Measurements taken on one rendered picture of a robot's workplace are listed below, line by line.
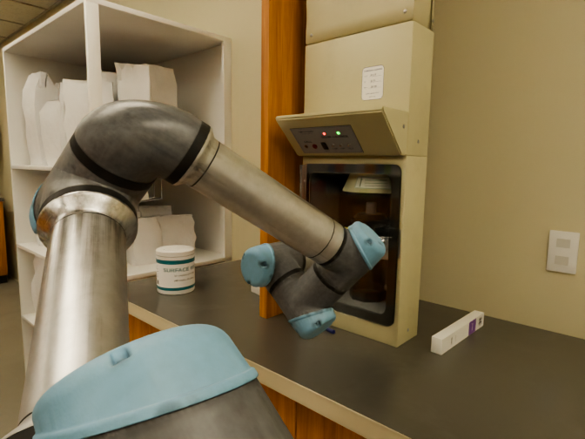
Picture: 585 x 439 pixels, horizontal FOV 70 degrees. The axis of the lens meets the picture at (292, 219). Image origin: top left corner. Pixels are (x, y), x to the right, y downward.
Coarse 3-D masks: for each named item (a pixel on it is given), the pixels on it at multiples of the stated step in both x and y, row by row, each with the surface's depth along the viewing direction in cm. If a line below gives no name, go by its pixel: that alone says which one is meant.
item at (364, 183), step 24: (312, 168) 115; (336, 168) 109; (360, 168) 104; (384, 168) 99; (312, 192) 115; (336, 192) 110; (360, 192) 104; (384, 192) 100; (336, 216) 110; (360, 216) 105; (384, 216) 100; (384, 264) 102; (360, 288) 107; (384, 288) 102; (360, 312) 108; (384, 312) 103
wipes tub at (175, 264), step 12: (156, 252) 142; (168, 252) 139; (180, 252) 140; (192, 252) 144; (156, 264) 143; (168, 264) 139; (180, 264) 140; (192, 264) 144; (168, 276) 140; (180, 276) 141; (192, 276) 145; (168, 288) 140; (180, 288) 141; (192, 288) 145
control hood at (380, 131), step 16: (320, 112) 98; (336, 112) 95; (352, 112) 92; (368, 112) 90; (384, 112) 88; (400, 112) 93; (288, 128) 108; (368, 128) 93; (384, 128) 91; (400, 128) 93; (368, 144) 97; (384, 144) 95; (400, 144) 94
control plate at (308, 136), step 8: (296, 128) 106; (304, 128) 105; (312, 128) 103; (320, 128) 101; (328, 128) 100; (336, 128) 99; (344, 128) 97; (352, 128) 96; (296, 136) 109; (304, 136) 107; (312, 136) 106; (320, 136) 104; (328, 136) 102; (336, 136) 101; (344, 136) 99; (352, 136) 98; (304, 144) 110; (312, 144) 108; (320, 144) 106; (328, 144) 105; (336, 144) 103; (344, 144) 102; (352, 144) 100; (304, 152) 113; (312, 152) 111; (320, 152) 109; (328, 152) 108; (336, 152) 106; (344, 152) 104
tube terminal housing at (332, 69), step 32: (384, 32) 98; (416, 32) 94; (320, 64) 111; (352, 64) 104; (416, 64) 96; (320, 96) 112; (352, 96) 105; (384, 96) 99; (416, 96) 97; (416, 128) 99; (320, 160) 114; (352, 160) 107; (384, 160) 101; (416, 160) 100; (416, 192) 102; (416, 224) 104; (416, 256) 106; (416, 288) 108; (352, 320) 111; (416, 320) 110
